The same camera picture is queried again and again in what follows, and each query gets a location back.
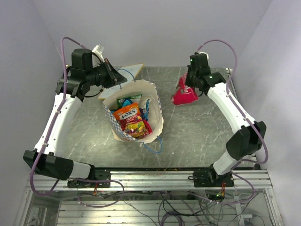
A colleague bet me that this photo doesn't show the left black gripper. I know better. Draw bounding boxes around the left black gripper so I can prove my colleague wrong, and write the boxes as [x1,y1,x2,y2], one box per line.
[87,58,128,89]

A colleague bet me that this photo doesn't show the blue checkered paper bag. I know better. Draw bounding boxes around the blue checkered paper bag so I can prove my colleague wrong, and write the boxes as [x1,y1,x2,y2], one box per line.
[103,80,164,144]

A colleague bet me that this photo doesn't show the pink snack bag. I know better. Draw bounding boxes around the pink snack bag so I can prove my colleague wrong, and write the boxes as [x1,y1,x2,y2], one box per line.
[171,73,198,105]

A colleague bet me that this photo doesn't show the green snack pack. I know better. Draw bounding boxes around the green snack pack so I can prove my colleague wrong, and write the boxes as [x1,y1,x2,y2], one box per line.
[117,94,143,109]

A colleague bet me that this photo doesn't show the orange Fox's candy bag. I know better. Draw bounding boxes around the orange Fox's candy bag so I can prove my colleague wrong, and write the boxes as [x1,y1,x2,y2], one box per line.
[113,102,145,138]

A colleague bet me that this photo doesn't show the blue snack bag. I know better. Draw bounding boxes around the blue snack bag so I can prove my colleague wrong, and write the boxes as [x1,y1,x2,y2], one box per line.
[122,99,133,108]

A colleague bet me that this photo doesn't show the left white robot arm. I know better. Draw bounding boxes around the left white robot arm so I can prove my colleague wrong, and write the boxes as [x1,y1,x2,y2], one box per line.
[23,48,127,187]

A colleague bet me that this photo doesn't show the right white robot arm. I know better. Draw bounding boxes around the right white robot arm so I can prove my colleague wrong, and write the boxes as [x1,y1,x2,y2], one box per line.
[186,52,266,186]

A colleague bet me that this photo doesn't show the blue white snack pack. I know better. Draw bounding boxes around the blue white snack pack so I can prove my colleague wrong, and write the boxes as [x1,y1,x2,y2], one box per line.
[139,98,151,121]

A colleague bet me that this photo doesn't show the red snack pack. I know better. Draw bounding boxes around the red snack pack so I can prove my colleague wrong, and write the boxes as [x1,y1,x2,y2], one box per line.
[143,120,153,135]

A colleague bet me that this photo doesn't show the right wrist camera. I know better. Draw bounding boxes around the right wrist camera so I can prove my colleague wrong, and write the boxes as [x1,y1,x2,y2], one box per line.
[194,50,210,61]

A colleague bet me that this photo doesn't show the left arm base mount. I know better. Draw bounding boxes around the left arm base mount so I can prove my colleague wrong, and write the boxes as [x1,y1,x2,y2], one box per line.
[67,168,111,188]

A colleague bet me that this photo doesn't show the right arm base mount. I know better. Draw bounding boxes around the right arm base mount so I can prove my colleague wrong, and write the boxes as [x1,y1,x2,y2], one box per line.
[191,168,234,187]

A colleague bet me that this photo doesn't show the aluminium frame rail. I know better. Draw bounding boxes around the aluminium frame rail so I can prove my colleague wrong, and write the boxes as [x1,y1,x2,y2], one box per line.
[25,169,271,191]

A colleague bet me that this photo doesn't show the loose cables under table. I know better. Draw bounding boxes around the loose cables under table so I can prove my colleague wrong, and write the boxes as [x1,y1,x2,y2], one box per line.
[77,186,259,226]

